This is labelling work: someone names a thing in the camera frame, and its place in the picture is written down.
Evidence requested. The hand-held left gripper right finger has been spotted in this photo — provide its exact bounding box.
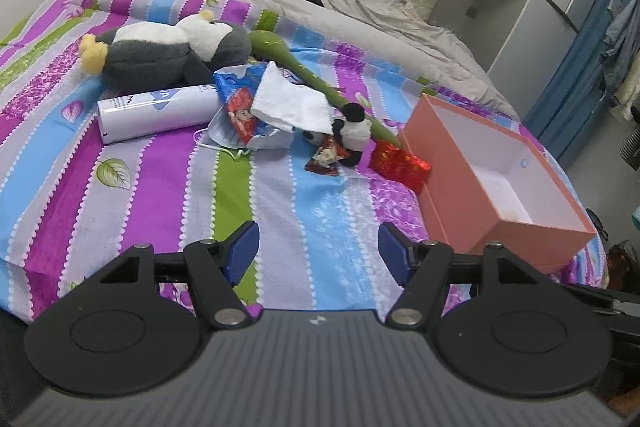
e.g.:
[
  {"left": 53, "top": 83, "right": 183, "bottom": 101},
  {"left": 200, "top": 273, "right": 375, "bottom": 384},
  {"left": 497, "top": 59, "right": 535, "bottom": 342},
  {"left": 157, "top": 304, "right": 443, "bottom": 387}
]
[{"left": 377, "top": 223, "right": 543, "bottom": 327}]

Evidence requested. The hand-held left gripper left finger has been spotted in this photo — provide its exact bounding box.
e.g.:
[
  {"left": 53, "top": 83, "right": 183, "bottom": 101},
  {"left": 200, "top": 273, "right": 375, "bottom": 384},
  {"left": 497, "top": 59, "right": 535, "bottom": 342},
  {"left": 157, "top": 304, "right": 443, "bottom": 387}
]
[{"left": 97, "top": 221, "right": 262, "bottom": 328}]

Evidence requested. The pink cardboard box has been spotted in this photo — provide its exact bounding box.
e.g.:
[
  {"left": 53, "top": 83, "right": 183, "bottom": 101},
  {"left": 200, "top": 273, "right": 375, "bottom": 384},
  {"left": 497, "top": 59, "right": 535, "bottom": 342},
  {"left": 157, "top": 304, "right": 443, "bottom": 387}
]
[{"left": 397, "top": 93, "right": 598, "bottom": 275}]

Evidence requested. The red shiny packet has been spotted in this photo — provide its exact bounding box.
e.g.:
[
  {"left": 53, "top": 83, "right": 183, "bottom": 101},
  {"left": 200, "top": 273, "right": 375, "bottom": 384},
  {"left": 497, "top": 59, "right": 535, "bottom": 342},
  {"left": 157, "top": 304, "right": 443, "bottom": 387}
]
[{"left": 369, "top": 141, "right": 432, "bottom": 194}]

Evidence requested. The red candy wrapper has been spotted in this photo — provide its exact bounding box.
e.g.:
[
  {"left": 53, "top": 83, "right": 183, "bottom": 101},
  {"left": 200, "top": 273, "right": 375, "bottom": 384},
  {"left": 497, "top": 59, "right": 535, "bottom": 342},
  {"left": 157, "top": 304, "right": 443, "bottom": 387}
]
[{"left": 305, "top": 134, "right": 351, "bottom": 176}]

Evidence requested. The white tissue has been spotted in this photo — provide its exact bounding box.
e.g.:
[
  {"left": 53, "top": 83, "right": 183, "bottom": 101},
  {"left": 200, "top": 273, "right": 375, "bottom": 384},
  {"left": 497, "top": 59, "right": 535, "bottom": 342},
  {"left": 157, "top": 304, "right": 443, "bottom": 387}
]
[{"left": 250, "top": 61, "right": 335, "bottom": 135}]

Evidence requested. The blue snack bag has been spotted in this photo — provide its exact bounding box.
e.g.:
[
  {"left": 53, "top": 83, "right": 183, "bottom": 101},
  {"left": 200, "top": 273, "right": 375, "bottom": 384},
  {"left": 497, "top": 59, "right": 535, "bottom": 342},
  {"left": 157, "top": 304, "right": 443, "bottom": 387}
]
[{"left": 212, "top": 63, "right": 296, "bottom": 148}]

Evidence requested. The striped colourful bedsheet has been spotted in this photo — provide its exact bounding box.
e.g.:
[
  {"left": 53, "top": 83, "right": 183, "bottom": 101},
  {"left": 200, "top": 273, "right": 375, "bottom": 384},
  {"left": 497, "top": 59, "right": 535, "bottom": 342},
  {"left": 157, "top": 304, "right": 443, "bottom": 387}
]
[{"left": 0, "top": 0, "right": 608, "bottom": 323}]

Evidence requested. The light blue face mask pack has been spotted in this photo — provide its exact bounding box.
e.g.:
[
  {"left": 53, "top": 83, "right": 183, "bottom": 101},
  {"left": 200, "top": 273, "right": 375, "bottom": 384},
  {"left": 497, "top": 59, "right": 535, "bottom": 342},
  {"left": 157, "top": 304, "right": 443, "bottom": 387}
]
[{"left": 194, "top": 107, "right": 296, "bottom": 160}]

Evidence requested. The small panda plush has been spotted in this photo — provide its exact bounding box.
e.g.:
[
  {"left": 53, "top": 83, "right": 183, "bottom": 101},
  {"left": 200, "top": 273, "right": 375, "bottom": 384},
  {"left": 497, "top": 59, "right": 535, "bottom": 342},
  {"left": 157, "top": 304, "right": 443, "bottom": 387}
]
[{"left": 300, "top": 103, "right": 373, "bottom": 168}]

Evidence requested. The white cylindrical pack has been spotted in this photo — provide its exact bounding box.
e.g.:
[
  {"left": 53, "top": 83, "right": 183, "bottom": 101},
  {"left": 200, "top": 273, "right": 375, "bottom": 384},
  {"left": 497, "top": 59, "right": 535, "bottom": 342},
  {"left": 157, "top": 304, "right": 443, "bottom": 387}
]
[{"left": 96, "top": 84, "right": 221, "bottom": 145}]

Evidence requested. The green plush snake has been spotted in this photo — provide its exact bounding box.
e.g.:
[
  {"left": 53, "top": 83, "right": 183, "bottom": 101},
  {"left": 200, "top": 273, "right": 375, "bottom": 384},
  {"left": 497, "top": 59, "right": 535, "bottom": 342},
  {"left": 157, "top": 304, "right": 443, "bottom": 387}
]
[{"left": 248, "top": 9, "right": 401, "bottom": 145}]

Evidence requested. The grey penguin plush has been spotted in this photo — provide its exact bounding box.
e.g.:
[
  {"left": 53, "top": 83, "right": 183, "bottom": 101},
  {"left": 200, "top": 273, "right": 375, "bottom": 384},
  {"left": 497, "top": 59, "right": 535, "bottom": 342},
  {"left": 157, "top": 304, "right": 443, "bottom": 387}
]
[{"left": 79, "top": 11, "right": 252, "bottom": 92}]

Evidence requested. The grey quilt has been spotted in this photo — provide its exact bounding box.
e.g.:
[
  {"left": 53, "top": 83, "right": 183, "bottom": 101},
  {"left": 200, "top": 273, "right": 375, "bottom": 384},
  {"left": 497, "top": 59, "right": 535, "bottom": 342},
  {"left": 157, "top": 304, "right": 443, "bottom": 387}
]
[{"left": 165, "top": 0, "right": 521, "bottom": 122}]

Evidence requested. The blue curtain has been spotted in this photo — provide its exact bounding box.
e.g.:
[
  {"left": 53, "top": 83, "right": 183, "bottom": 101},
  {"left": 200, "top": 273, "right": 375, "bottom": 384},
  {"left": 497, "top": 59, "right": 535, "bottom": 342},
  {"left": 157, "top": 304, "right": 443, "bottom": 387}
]
[{"left": 522, "top": 0, "right": 640, "bottom": 168}]

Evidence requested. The hanging denim garment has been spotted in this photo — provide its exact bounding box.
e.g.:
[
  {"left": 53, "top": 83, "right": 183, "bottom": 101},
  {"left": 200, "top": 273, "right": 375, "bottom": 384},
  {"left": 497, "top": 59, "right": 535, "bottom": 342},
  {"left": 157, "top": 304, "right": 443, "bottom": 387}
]
[{"left": 600, "top": 0, "right": 640, "bottom": 92}]

